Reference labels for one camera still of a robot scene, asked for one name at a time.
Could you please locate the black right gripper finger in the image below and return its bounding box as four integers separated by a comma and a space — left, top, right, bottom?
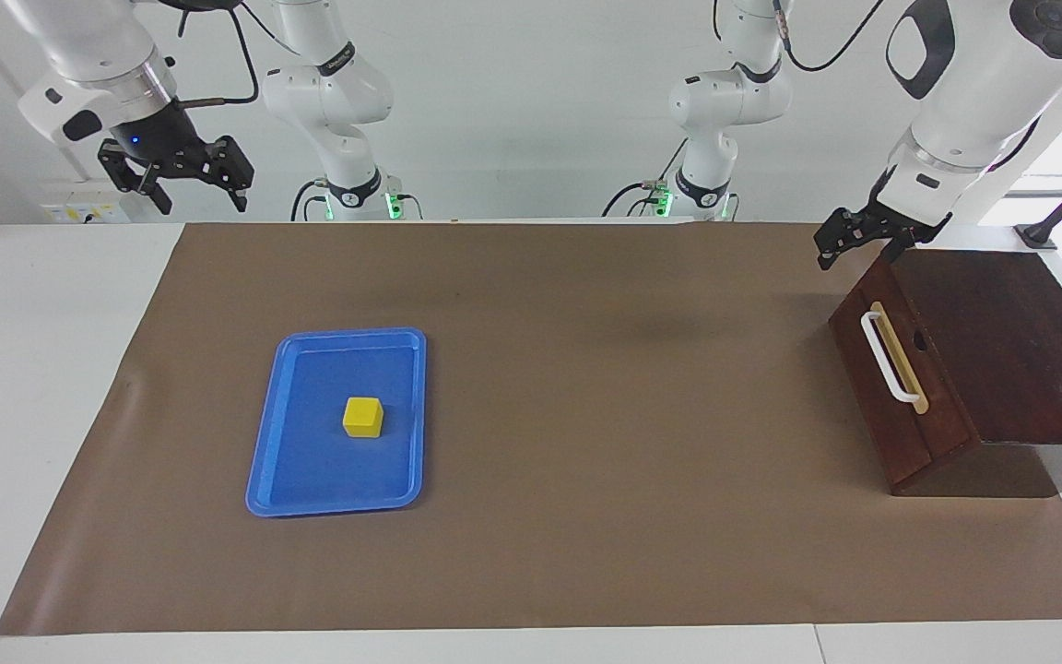
207, 136, 256, 214
98, 139, 173, 216

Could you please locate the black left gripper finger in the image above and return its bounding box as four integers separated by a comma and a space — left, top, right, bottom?
881, 230, 922, 269
814, 209, 869, 272

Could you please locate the wooden drawer with white handle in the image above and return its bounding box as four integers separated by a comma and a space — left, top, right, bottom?
854, 254, 980, 467

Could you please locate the yellow cube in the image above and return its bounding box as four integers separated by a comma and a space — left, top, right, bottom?
342, 396, 386, 440

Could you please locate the dark wooden cabinet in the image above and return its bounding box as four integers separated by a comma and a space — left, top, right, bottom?
829, 247, 1062, 498

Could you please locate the blue plastic tray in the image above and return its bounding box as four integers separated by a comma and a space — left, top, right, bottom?
245, 327, 428, 518

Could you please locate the brown table mat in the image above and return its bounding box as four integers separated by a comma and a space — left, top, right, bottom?
0, 219, 1062, 637

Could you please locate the white wall socket box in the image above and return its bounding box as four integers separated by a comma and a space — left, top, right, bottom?
41, 178, 133, 225

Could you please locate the black right arm base cable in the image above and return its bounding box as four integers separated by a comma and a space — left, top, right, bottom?
291, 178, 331, 222

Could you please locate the black arm base cable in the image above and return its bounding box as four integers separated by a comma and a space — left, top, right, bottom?
291, 178, 331, 222
603, 138, 687, 219

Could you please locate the black left arm base cable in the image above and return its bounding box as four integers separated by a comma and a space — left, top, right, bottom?
603, 138, 687, 219

